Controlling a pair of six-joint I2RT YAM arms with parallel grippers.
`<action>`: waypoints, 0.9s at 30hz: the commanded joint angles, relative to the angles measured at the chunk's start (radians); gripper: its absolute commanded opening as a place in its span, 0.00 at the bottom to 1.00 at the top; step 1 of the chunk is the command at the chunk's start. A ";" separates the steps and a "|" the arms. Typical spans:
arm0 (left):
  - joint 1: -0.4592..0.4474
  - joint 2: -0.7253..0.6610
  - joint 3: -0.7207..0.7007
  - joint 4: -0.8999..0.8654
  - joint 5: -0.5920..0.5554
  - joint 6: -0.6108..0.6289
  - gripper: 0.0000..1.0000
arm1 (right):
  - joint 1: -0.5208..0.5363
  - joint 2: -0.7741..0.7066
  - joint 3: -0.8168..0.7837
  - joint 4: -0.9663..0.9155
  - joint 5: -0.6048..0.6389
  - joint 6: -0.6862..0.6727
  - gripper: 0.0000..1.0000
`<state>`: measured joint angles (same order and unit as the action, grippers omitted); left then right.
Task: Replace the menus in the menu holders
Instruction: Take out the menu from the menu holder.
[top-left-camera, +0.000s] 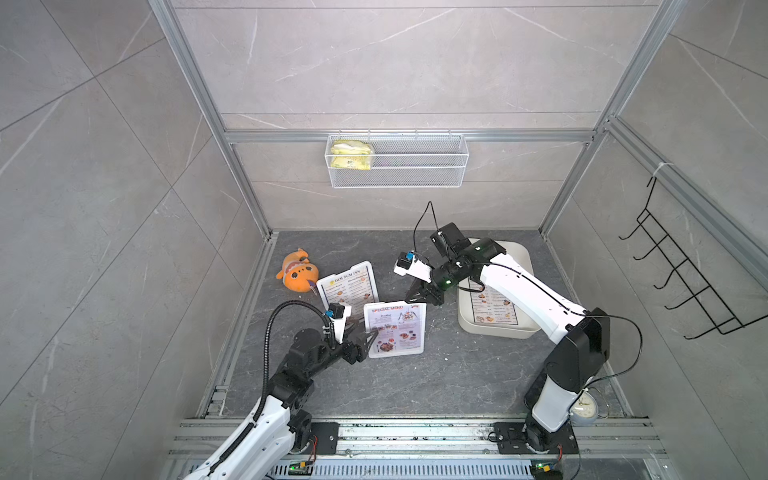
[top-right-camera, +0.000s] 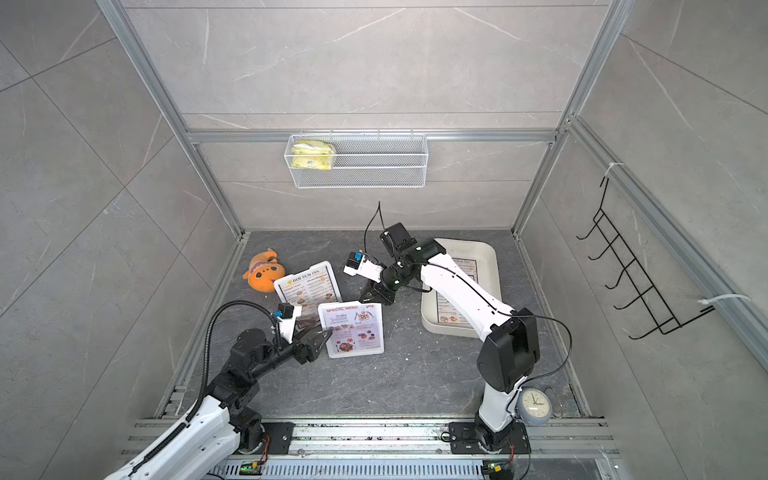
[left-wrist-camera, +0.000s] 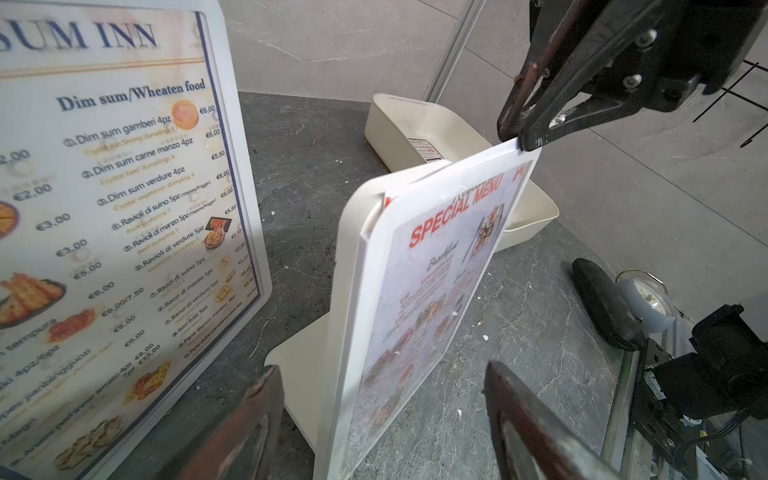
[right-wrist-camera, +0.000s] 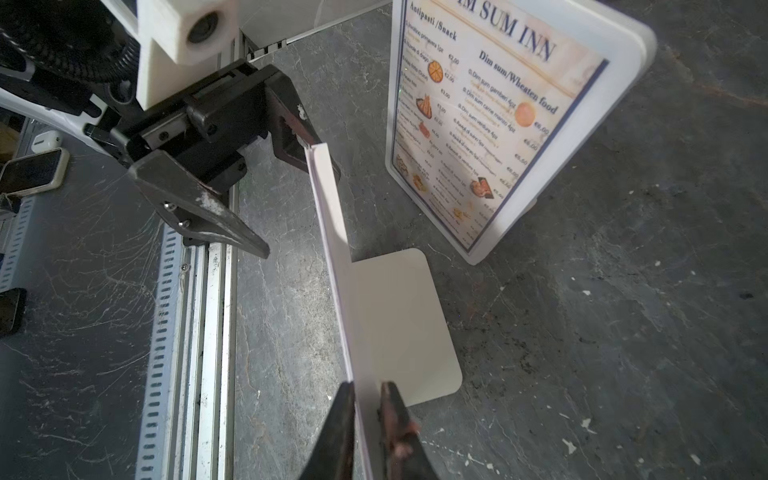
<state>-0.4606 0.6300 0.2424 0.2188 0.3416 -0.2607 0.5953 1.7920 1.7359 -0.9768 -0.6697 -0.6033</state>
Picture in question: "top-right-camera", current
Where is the yellow snack packet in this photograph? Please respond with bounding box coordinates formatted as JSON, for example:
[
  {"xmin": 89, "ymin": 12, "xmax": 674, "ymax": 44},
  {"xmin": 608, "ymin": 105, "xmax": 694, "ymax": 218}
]
[{"xmin": 289, "ymin": 140, "xmax": 336, "ymax": 171}]

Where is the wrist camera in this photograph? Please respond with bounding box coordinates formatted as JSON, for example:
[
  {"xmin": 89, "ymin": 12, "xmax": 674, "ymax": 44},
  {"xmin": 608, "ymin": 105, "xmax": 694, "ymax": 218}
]
[
  {"xmin": 343, "ymin": 251, "xmax": 384, "ymax": 283},
  {"xmin": 273, "ymin": 302, "xmax": 302, "ymax": 344}
]

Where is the special menu sheet pink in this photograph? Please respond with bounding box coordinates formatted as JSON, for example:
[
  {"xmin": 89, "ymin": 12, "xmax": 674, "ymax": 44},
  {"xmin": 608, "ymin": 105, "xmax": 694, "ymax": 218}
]
[{"xmin": 325, "ymin": 304, "xmax": 382, "ymax": 353}]

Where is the white menu holder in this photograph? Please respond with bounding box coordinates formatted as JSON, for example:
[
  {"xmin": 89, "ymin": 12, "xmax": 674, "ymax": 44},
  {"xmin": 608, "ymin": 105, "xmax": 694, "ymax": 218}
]
[{"xmin": 317, "ymin": 298, "xmax": 386, "ymax": 360}]

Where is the orange plush toy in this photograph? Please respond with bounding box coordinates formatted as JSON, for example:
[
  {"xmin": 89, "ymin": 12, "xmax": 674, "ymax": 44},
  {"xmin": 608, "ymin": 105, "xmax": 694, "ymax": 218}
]
[{"xmin": 242, "ymin": 248, "xmax": 286, "ymax": 293}]

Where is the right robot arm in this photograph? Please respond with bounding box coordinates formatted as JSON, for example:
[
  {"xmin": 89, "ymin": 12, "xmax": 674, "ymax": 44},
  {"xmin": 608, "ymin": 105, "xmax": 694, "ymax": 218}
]
[{"xmin": 344, "ymin": 223, "xmax": 540, "ymax": 452}]

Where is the cream plastic tray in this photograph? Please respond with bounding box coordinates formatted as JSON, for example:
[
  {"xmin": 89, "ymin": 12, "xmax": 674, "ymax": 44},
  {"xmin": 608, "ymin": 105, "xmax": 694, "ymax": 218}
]
[{"xmin": 421, "ymin": 238, "xmax": 502, "ymax": 338}]

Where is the white wire mesh basket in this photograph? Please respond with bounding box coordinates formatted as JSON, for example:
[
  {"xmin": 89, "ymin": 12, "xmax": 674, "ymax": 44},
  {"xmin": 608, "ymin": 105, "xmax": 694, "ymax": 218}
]
[{"xmin": 284, "ymin": 131, "xmax": 429, "ymax": 189}]

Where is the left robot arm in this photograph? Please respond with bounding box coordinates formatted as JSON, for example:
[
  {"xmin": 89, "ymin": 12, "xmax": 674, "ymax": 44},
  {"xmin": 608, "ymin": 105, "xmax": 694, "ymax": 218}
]
[{"xmin": 108, "ymin": 328, "xmax": 333, "ymax": 479}]

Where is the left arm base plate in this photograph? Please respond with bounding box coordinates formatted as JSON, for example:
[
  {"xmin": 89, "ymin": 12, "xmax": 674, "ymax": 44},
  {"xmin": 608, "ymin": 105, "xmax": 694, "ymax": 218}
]
[{"xmin": 237, "ymin": 422, "xmax": 295, "ymax": 455}]

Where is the rear menu holder with menu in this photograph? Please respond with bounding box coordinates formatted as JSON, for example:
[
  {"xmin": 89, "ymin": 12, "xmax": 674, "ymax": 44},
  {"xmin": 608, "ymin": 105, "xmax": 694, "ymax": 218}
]
[{"xmin": 274, "ymin": 261, "xmax": 342, "ymax": 322}]

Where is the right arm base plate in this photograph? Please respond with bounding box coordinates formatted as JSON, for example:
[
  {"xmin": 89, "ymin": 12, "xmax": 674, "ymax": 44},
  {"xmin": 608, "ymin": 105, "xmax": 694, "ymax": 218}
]
[{"xmin": 440, "ymin": 421, "xmax": 531, "ymax": 455}]

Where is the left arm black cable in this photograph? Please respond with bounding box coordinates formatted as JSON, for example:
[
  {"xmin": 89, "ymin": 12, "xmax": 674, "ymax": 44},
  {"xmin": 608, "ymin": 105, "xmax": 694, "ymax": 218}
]
[{"xmin": 185, "ymin": 299, "xmax": 283, "ymax": 421}]

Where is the dim sum inn menu sheet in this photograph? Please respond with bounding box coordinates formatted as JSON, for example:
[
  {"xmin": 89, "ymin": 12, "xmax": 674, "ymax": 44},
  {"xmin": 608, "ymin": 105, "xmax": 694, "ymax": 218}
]
[{"xmin": 436, "ymin": 293, "xmax": 469, "ymax": 327}]

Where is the small analog clock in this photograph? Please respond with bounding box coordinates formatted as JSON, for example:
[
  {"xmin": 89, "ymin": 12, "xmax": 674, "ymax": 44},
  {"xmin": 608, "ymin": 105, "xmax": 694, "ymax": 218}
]
[{"xmin": 517, "ymin": 387, "xmax": 553, "ymax": 426}]

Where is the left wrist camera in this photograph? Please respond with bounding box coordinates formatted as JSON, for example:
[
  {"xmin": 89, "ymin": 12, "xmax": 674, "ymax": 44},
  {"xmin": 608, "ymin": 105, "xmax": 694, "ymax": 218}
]
[{"xmin": 273, "ymin": 302, "xmax": 302, "ymax": 344}]

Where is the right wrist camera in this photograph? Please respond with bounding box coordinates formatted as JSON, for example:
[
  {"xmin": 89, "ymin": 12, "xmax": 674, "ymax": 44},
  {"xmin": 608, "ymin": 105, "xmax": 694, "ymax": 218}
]
[{"xmin": 343, "ymin": 251, "xmax": 384, "ymax": 283}]

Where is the black wire hook rack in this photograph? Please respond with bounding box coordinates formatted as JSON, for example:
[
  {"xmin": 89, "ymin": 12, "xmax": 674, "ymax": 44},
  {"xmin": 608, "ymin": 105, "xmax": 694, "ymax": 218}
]
[{"xmin": 576, "ymin": 177, "xmax": 715, "ymax": 341}]

